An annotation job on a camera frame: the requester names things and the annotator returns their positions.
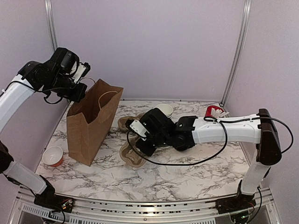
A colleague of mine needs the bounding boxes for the stack of black paper cups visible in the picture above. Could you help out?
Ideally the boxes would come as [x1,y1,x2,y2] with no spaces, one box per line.
[155,104,173,119]

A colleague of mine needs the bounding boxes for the orange white bowl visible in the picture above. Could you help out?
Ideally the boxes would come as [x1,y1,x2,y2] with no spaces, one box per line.
[42,146,64,167]

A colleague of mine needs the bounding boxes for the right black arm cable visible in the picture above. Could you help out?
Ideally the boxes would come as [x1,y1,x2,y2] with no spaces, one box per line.
[126,115,294,166]

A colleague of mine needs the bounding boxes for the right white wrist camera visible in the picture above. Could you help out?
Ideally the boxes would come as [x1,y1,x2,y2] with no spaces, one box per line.
[129,119,149,140]

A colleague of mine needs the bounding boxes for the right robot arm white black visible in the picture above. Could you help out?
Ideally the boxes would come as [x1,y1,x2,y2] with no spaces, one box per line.
[127,108,282,214]

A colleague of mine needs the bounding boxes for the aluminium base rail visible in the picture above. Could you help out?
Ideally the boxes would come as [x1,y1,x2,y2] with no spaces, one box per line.
[8,187,281,224]

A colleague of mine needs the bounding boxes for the left aluminium frame post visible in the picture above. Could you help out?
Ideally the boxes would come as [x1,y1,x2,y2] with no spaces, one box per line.
[44,0,57,51]

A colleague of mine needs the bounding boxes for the brown paper bag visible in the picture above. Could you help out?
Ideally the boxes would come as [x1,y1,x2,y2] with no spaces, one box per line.
[66,79,123,166]

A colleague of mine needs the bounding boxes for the cardboard cup carrier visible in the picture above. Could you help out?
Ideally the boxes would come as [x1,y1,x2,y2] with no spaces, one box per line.
[120,141,146,168]
[117,113,144,132]

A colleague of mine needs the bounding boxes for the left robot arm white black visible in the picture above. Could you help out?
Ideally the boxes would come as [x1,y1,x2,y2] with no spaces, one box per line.
[0,59,90,213]

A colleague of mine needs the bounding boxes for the white sugar packets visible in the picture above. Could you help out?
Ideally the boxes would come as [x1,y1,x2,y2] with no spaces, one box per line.
[211,108,229,118]

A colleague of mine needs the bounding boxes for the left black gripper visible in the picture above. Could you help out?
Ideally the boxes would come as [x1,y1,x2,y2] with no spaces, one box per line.
[43,70,87,102]

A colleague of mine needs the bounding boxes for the aluminium frame post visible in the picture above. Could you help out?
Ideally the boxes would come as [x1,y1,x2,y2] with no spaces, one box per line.
[220,0,252,107]
[44,0,57,51]

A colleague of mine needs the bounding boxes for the right aluminium frame post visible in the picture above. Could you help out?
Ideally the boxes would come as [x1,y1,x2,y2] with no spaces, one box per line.
[220,0,252,107]

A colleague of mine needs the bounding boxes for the red cylindrical container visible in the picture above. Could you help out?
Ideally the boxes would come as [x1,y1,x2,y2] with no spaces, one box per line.
[205,105,228,118]

